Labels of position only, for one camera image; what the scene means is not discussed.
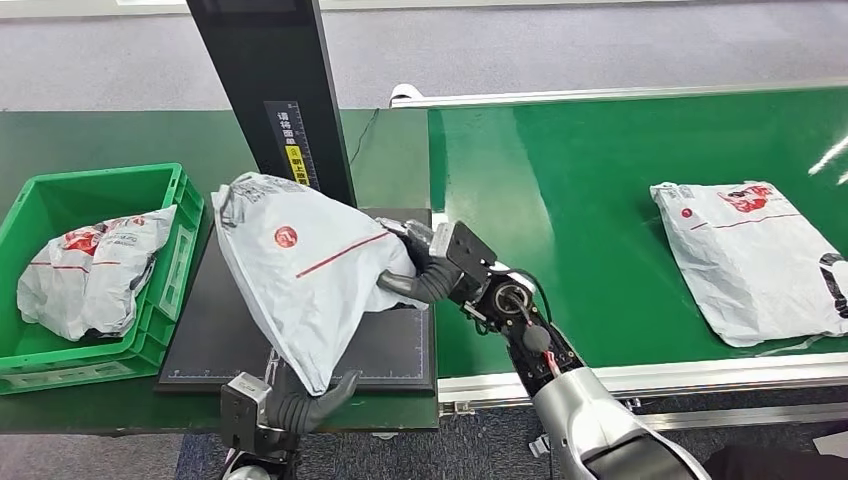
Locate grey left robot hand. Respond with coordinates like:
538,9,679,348
263,357,363,437

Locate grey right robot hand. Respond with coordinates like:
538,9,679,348
376,217,485,307

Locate white mailer package red stripe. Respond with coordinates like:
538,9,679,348
210,172,431,397

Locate green conveyor belt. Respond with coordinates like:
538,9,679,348
389,78,848,432

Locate crumpled white mailer package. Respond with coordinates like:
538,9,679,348
16,205,179,342

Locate black inbound scanner machine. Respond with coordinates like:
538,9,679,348
155,0,439,397

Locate flat white mailer package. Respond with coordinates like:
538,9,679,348
649,180,848,349

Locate green plastic crate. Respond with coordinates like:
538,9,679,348
0,162,207,397

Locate black rounded object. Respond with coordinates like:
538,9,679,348
702,443,848,480

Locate white flat object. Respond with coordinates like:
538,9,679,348
811,430,848,458

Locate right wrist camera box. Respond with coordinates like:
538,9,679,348
429,220,499,287

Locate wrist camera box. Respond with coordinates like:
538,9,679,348
219,372,273,455
429,220,499,287

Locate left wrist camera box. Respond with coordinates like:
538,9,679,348
219,372,273,455

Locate thin black cable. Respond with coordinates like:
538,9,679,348
349,107,381,167

